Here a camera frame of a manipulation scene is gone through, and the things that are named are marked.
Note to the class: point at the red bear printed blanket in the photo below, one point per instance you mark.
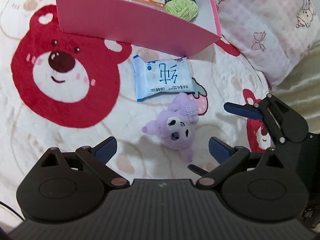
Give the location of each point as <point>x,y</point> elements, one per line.
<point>62,92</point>

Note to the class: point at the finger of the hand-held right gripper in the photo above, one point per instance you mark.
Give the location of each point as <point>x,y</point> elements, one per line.
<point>197,170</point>
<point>240,110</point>

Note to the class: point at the pink checked pillow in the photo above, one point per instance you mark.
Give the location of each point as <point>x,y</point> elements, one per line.
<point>262,30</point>

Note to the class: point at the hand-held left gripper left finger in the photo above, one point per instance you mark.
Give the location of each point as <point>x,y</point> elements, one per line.
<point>106,150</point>

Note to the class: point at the purple plush toy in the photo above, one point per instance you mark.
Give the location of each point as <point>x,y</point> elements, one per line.
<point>177,127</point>

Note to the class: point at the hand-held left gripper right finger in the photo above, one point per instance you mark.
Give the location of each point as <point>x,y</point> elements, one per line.
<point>220,150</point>

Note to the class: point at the green yarn ball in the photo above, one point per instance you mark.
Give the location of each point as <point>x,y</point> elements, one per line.
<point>182,8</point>

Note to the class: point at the blue wet wipes packet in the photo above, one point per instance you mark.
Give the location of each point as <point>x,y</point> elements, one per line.
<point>162,77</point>

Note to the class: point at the beige satin quilt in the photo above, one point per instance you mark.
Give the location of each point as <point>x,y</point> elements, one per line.
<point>300,92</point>

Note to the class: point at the pink cardboard box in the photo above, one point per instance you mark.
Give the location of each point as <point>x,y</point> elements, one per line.
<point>125,27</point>

